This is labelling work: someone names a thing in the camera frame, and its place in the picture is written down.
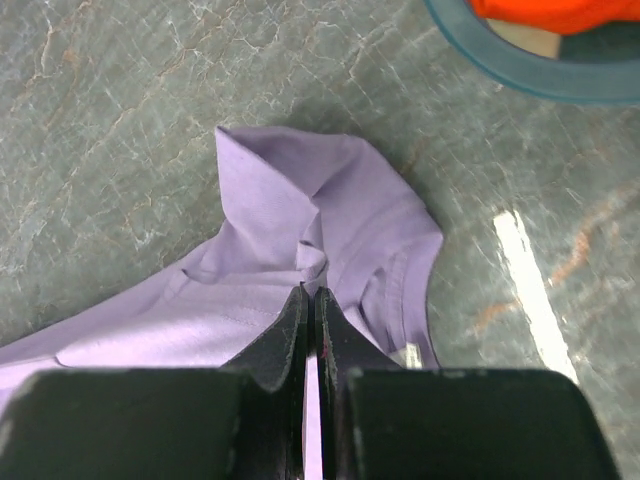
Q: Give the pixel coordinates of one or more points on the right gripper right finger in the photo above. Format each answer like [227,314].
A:
[382,421]

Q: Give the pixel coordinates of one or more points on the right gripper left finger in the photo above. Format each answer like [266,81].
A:
[239,421]

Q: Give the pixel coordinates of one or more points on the purple t shirt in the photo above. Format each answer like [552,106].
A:
[301,210]

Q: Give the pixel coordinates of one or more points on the teal laundry basket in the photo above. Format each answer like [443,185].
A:
[600,66]

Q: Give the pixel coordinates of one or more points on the orange t shirt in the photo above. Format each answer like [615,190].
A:
[564,17]

